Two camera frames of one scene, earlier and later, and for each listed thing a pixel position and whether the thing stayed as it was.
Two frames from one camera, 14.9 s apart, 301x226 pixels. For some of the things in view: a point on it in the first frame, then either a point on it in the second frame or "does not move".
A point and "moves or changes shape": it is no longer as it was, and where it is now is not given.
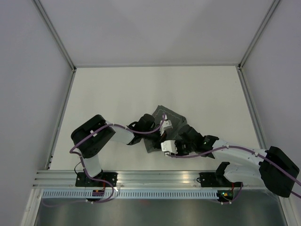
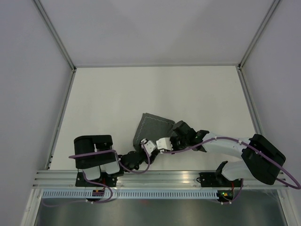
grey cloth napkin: x=177 y=121 moves or changes shape
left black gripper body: x=156 y=138 → x=143 y=157
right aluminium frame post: x=275 y=3 does not move
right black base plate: x=211 y=179 does not move
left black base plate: x=82 y=180 does not move
